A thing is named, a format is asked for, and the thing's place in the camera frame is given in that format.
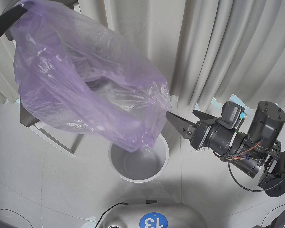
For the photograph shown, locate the purple plastic bag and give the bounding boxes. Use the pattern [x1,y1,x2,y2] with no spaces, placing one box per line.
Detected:
[11,0,172,152]

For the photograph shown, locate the white chair grey cushion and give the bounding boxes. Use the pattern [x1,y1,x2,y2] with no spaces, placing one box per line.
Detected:
[5,0,114,156]

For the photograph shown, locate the white curtain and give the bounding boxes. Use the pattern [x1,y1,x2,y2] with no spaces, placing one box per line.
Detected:
[0,0,285,113]

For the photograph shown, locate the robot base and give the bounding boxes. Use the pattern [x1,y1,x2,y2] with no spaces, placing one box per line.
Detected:
[95,197,208,228]

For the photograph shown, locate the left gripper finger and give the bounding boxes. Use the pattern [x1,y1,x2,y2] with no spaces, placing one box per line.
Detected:
[0,4,30,47]

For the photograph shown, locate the black cable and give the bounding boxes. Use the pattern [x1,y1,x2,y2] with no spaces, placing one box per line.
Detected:
[228,162,285,195]
[95,202,129,228]

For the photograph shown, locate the white trash bin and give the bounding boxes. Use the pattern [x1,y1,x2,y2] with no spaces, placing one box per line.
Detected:
[108,133,169,183]

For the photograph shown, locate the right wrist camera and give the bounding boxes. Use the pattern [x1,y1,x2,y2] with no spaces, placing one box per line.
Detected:
[216,101,247,130]

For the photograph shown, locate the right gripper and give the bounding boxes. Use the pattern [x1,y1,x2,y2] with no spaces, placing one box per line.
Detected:
[165,109,238,158]

